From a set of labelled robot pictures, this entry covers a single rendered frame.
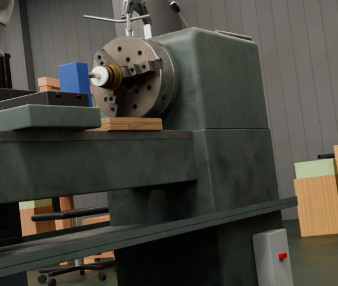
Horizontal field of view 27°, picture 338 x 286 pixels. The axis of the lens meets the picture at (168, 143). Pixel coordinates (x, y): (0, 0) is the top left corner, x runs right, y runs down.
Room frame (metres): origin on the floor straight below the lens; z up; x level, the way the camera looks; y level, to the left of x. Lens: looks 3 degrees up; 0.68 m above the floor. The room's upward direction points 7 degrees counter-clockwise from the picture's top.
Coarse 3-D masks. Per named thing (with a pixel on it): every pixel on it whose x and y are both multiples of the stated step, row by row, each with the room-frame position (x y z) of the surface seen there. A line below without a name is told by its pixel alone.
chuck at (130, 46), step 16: (112, 48) 2.60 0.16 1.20; (128, 48) 2.56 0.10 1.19; (144, 48) 2.53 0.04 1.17; (160, 48) 2.57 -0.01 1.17; (96, 64) 2.64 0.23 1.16; (128, 64) 2.57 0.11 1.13; (144, 80) 2.54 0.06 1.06; (160, 80) 2.50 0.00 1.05; (96, 96) 2.65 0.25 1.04; (128, 96) 2.58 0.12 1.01; (144, 96) 2.54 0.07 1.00; (160, 96) 2.53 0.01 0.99; (128, 112) 2.58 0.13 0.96; (144, 112) 2.55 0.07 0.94
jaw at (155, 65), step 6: (156, 60) 2.51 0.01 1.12; (132, 66) 2.49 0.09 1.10; (138, 66) 2.50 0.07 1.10; (144, 66) 2.49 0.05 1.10; (150, 66) 2.49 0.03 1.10; (156, 66) 2.51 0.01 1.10; (126, 72) 2.49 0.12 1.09; (132, 72) 2.49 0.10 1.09; (138, 72) 2.50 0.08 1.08; (144, 72) 2.49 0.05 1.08; (150, 72) 2.51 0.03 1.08; (126, 78) 2.51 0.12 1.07; (132, 78) 2.53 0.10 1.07; (138, 78) 2.55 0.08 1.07
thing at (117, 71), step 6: (102, 66) 2.45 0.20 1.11; (108, 66) 2.47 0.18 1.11; (114, 66) 2.49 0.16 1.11; (108, 72) 2.44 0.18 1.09; (114, 72) 2.46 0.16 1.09; (120, 72) 2.49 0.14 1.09; (108, 78) 2.44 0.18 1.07; (114, 78) 2.46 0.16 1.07; (120, 78) 2.49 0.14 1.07; (108, 84) 2.46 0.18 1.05; (114, 84) 2.48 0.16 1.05
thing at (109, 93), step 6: (108, 90) 2.53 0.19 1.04; (114, 90) 2.52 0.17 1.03; (120, 90) 2.55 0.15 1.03; (126, 90) 2.58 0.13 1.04; (108, 96) 2.55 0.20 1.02; (114, 96) 2.54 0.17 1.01; (120, 96) 2.56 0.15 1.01; (114, 102) 2.54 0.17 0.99; (120, 102) 2.57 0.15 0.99; (114, 108) 2.57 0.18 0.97; (120, 108) 2.58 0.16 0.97; (114, 114) 2.57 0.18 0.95; (120, 114) 2.59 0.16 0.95
